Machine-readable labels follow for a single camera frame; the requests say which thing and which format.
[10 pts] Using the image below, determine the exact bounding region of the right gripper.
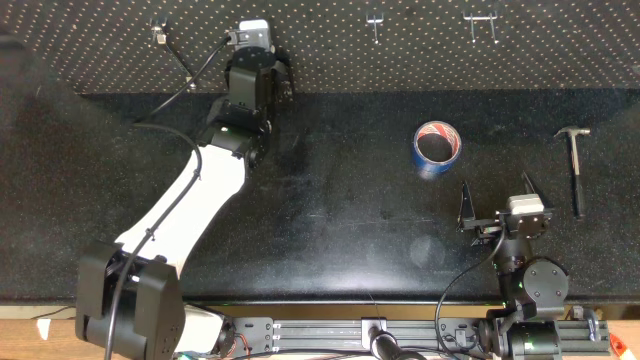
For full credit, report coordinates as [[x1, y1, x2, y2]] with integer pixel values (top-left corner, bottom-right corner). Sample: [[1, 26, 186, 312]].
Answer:
[[455, 172, 554, 246]]

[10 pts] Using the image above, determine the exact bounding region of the hammer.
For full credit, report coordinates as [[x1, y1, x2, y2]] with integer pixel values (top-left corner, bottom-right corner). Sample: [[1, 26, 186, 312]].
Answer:
[[553, 125, 591, 220]]

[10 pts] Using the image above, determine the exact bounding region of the roll of blue tape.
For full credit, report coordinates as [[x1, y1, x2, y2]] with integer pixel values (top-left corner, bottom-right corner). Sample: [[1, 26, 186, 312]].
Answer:
[[411, 120, 463, 176]]

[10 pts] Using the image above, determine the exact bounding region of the black pegboard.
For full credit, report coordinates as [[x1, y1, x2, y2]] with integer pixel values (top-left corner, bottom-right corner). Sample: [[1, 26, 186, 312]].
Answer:
[[0, 0, 640, 96]]

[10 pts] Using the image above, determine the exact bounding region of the orange plastic piece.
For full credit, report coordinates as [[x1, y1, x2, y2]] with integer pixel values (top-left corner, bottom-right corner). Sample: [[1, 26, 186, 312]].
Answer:
[[609, 333, 630, 360]]

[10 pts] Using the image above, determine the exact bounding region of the wrench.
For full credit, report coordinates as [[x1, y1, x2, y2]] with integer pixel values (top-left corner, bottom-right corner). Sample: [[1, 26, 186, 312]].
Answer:
[[151, 24, 198, 93]]

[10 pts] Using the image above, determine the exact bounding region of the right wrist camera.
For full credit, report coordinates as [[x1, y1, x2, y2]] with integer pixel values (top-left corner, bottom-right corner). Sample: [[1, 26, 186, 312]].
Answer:
[[507, 193, 546, 216]]

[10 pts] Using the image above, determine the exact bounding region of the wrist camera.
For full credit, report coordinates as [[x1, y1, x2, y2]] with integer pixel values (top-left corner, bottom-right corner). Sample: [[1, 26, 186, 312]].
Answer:
[[237, 19, 274, 49], [507, 193, 546, 216]]

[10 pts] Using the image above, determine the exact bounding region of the mounting rail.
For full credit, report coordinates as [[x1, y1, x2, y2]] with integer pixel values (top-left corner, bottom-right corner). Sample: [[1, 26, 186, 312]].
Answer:
[[219, 304, 614, 360]]

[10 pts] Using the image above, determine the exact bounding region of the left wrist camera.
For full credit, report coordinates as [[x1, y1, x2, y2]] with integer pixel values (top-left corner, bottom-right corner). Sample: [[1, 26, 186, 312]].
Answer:
[[237, 19, 274, 49]]

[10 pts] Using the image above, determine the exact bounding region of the thin black wire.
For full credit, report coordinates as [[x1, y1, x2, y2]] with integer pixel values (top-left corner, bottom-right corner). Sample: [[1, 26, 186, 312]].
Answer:
[[29, 305, 77, 321]]

